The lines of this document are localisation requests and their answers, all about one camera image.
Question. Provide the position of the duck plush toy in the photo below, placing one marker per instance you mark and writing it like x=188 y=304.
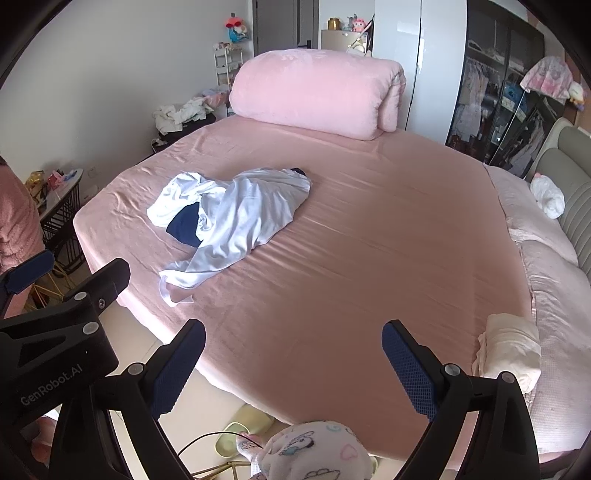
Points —
x=577 y=92

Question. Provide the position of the cream folded blanket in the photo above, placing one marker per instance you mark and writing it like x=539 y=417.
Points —
x=508 y=346

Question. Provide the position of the person's printed pyjama leg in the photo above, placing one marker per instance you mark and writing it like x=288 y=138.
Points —
x=314 y=452

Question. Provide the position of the pink sheeted bed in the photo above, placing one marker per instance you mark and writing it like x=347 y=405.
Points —
x=369 y=230

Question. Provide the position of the pink pillow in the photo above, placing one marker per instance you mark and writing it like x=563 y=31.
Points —
x=314 y=87

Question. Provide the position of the gold jar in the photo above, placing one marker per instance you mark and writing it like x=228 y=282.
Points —
x=334 y=24

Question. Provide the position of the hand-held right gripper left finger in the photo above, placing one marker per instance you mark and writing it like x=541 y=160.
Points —
x=178 y=364

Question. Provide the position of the gold stool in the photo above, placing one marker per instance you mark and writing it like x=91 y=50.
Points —
x=55 y=290

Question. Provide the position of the green slipper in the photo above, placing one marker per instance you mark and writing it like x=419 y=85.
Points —
x=231 y=444
x=251 y=420

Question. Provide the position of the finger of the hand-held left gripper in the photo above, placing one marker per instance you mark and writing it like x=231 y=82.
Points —
x=30 y=272
x=111 y=277

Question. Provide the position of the white t-shirt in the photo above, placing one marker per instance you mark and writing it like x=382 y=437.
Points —
x=171 y=198

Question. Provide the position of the pale pink quilt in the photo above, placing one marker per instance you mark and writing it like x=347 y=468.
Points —
x=558 y=295

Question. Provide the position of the grey-green padded headboard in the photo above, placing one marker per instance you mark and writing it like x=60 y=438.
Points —
x=575 y=184

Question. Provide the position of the white cabinet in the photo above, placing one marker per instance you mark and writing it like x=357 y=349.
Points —
x=415 y=55

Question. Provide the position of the pink grey plush toy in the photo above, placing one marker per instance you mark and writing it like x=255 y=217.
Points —
x=355 y=23

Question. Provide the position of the black glass wardrobe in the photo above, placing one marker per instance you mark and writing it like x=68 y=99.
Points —
x=489 y=69

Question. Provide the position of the yellow snack packet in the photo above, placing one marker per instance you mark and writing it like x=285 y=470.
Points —
x=36 y=182

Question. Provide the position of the pile of pale clothes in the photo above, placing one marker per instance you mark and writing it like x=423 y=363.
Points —
x=180 y=115

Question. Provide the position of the dark grey door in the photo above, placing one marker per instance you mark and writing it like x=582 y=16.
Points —
x=277 y=23

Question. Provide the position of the pink printed hanging garment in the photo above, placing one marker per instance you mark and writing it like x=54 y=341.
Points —
x=547 y=78

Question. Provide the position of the beige cabinet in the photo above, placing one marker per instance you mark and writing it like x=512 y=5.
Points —
x=341 y=40

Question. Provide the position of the navy blue garment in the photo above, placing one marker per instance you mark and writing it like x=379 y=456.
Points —
x=184 y=228

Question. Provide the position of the white shelf rack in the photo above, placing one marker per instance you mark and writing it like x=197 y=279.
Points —
x=228 y=64

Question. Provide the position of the white garment with navy cuff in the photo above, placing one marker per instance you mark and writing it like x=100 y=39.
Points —
x=258 y=203

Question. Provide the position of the red blue plush toy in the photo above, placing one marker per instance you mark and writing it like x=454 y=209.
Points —
x=236 y=28

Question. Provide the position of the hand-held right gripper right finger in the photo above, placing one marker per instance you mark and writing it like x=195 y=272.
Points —
x=408 y=369

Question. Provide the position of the white cloth on sofa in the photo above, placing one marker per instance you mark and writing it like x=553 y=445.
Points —
x=547 y=196

